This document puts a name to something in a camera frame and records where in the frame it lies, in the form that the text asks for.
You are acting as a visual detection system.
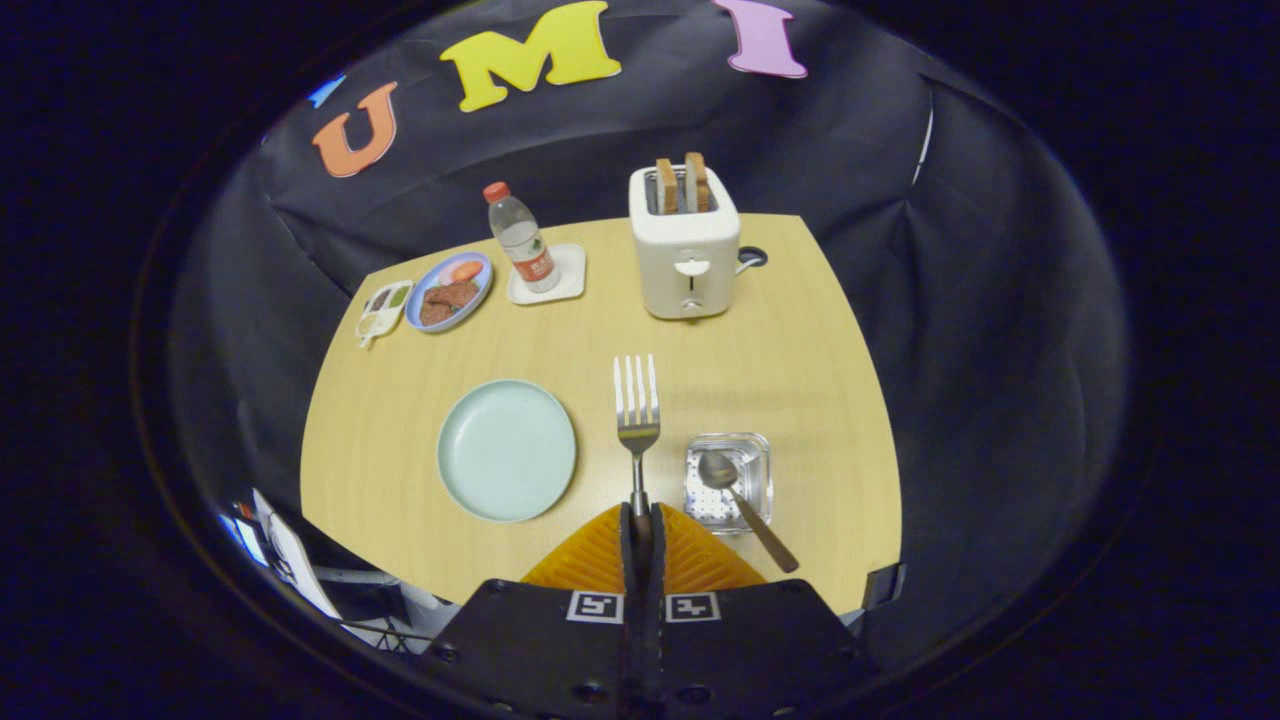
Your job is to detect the black bracket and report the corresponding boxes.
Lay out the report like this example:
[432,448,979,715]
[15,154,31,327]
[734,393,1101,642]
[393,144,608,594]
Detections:
[862,563,907,611]

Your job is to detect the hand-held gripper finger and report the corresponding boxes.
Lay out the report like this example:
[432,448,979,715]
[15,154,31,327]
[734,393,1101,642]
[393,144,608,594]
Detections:
[641,503,881,720]
[415,503,643,720]

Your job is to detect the clear water bottle red cap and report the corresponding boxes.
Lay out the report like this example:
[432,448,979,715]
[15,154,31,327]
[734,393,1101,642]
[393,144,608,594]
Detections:
[483,181,561,294]

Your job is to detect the blue plate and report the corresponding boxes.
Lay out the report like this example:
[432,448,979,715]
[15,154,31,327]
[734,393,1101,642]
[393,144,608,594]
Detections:
[405,251,494,333]

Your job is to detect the blue lit screen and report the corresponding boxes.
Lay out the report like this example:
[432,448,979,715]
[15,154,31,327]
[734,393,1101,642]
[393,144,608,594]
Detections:
[220,512,269,569]

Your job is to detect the metal spoon wooden handle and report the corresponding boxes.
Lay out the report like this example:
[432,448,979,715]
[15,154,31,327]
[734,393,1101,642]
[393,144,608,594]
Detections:
[698,451,801,574]

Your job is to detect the white toaster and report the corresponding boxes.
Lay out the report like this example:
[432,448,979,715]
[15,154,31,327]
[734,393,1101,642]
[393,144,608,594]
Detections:
[629,165,742,321]

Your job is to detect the light green plate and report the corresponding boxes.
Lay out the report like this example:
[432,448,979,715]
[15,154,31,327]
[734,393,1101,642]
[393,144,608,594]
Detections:
[437,379,578,524]

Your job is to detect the metal mesh basket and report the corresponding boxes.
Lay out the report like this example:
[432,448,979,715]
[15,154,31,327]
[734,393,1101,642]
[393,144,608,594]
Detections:
[683,432,774,535]

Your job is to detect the white divided sauce dish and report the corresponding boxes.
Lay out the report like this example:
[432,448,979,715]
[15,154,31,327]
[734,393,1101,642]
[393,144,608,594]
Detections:
[356,280,414,349]

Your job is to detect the brown meat pieces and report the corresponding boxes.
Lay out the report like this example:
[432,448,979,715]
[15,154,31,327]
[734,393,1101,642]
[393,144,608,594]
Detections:
[420,281,480,326]

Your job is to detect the white board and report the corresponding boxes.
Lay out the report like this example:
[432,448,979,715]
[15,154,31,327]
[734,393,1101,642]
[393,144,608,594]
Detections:
[252,488,343,621]

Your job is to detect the white square coaster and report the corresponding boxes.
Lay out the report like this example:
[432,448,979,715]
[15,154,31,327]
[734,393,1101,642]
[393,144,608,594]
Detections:
[507,243,587,306]

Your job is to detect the metal fork wooden handle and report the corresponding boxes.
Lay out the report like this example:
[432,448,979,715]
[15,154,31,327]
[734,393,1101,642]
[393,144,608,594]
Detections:
[613,354,662,516]

